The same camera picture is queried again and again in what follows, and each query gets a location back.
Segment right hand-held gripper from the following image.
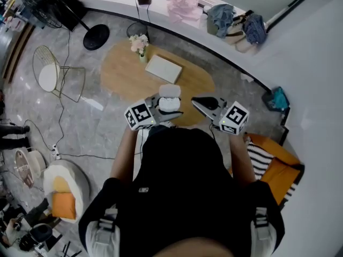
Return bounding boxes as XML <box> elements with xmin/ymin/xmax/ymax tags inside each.
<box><xmin>191</xmin><ymin>96</ymin><xmax>250</xmax><ymax>136</ymax></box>

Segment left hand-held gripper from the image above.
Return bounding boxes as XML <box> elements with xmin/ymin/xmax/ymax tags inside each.
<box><xmin>124</xmin><ymin>95</ymin><xmax>185</xmax><ymax>131</ymax></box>

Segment small white case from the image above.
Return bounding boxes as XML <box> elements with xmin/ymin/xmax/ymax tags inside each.
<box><xmin>157</xmin><ymin>84</ymin><xmax>182</xmax><ymax>112</ymax></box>

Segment person's left forearm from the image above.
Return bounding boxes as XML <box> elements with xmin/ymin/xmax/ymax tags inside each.
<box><xmin>110</xmin><ymin>127</ymin><xmax>140</xmax><ymax>182</ymax></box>

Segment person's right forearm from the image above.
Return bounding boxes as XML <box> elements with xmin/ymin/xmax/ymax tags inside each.
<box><xmin>229</xmin><ymin>134</ymin><xmax>257</xmax><ymax>183</ymax></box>

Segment large white flat box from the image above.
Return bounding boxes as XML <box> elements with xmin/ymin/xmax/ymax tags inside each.
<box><xmin>145</xmin><ymin>54</ymin><xmax>183</xmax><ymax>85</ymax></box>

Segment oval wooden coffee table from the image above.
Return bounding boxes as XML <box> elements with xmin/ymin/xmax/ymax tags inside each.
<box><xmin>100</xmin><ymin>40</ymin><xmax>215</xmax><ymax>128</ymax></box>

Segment black white striped blanket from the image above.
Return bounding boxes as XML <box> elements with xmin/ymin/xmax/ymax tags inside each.
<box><xmin>245</xmin><ymin>139</ymin><xmax>275</xmax><ymax>182</ymax></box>

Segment pink flowers in green vase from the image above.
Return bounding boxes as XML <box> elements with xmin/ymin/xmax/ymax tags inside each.
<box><xmin>129</xmin><ymin>33</ymin><xmax>150</xmax><ymax>64</ymax></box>

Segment beige canvas tote bag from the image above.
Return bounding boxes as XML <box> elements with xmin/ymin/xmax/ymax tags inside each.
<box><xmin>225</xmin><ymin>16</ymin><xmax>247</xmax><ymax>46</ymax></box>

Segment orange floor sofa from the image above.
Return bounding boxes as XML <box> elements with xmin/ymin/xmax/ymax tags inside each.
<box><xmin>227</xmin><ymin>133</ymin><xmax>305</xmax><ymax>211</ymax></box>

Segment black standing fan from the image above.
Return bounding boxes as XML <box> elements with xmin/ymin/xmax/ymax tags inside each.
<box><xmin>19</xmin><ymin>0</ymin><xmax>110</xmax><ymax>51</ymax></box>

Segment pink cloth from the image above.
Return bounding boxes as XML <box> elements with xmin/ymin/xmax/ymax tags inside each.
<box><xmin>166</xmin><ymin>0</ymin><xmax>204</xmax><ymax>24</ymax></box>

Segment grey round floor pouf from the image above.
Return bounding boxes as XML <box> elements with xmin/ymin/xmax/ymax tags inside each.
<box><xmin>42</xmin><ymin>159</ymin><xmax>91</xmax><ymax>224</ymax></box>

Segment white power strip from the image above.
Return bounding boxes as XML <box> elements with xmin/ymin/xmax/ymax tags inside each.
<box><xmin>50</xmin><ymin>143</ymin><xmax>61</xmax><ymax>160</ymax></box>

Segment white yellow egg-shaped cushion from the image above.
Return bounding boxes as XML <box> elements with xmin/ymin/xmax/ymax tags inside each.
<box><xmin>43</xmin><ymin>167</ymin><xmax>84</xmax><ymax>222</ymax></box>

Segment round beige stool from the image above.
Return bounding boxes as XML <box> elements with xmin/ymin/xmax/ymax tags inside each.
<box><xmin>26</xmin><ymin>150</ymin><xmax>47</xmax><ymax>178</ymax></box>

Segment orange square cushion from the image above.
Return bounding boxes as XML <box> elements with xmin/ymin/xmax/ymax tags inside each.
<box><xmin>51</xmin><ymin>192</ymin><xmax>77</xmax><ymax>221</ymax></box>

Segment round wooden side table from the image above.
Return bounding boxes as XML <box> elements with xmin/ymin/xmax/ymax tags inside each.
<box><xmin>14</xmin><ymin>148</ymin><xmax>35</xmax><ymax>188</ymax></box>

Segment black rounded device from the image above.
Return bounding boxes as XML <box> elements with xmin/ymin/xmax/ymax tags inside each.
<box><xmin>28</xmin><ymin>223</ymin><xmax>54</xmax><ymax>245</ymax></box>

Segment black wire waste basket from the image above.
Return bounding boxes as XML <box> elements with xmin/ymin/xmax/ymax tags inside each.
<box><xmin>126</xmin><ymin>22</ymin><xmax>151</xmax><ymax>44</ymax></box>

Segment black power cable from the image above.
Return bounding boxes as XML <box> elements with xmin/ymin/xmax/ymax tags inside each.
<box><xmin>58</xmin><ymin>153</ymin><xmax>116</xmax><ymax>161</ymax></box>
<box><xmin>24</xmin><ymin>29</ymin><xmax>71</xmax><ymax>155</ymax></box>

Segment gold wire chair white seat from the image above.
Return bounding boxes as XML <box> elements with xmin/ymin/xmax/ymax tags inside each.
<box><xmin>32</xmin><ymin>44</ymin><xmax>86</xmax><ymax>103</ymax></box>

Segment grey shoulder strap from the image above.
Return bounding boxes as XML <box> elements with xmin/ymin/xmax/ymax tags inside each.
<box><xmin>250</xmin><ymin>207</ymin><xmax>277</xmax><ymax>257</ymax></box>
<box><xmin>85</xmin><ymin>207</ymin><xmax>120</xmax><ymax>257</ymax></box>

